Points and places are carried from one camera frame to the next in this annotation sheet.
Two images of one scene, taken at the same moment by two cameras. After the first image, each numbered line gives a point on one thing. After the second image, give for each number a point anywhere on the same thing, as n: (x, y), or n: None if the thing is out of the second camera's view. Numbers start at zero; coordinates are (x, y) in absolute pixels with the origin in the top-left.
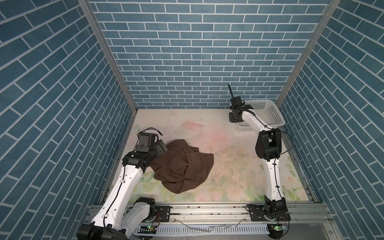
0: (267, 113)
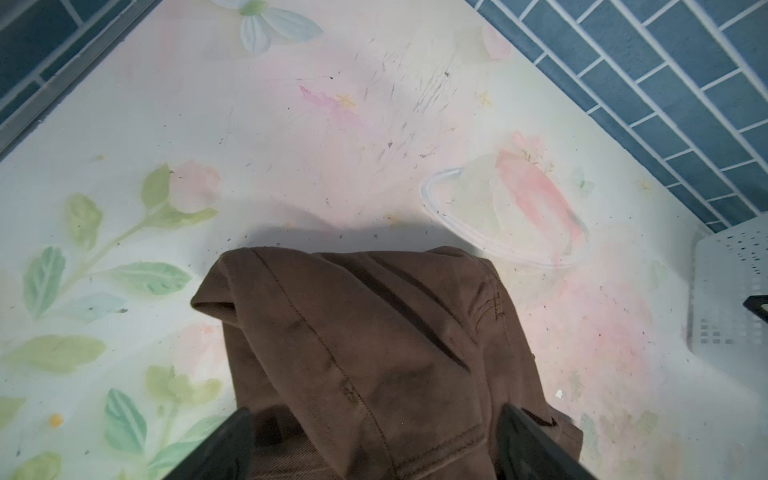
0: (729, 268)
